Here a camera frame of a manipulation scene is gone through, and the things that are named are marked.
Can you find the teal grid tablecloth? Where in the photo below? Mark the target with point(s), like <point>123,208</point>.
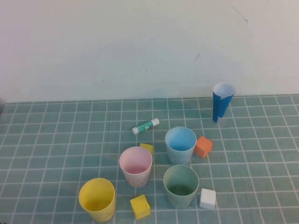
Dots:
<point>70,140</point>

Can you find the green white glue stick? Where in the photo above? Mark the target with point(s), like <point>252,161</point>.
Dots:
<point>144,126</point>

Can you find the blue paper cone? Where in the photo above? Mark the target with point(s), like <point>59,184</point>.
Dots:
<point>220,107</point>

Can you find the pink plastic cup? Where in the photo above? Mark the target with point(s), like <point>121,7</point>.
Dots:
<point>135,161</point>

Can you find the orange foam cube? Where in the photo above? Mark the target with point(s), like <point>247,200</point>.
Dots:
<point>202,147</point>

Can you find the yellow plastic cup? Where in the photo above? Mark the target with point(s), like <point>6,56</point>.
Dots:
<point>95,196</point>

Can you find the yellow foam cube with notch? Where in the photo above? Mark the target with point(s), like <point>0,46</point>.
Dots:
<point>139,207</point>

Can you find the white foam cube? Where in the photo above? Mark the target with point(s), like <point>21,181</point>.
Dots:
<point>207,198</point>

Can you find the light blue plastic cup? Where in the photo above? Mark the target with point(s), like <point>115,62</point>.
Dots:
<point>180,140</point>

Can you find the plain yellow foam cube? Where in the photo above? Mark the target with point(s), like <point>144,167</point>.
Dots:
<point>147,147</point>

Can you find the green plastic cup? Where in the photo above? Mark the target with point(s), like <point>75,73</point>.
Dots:
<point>181,179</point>

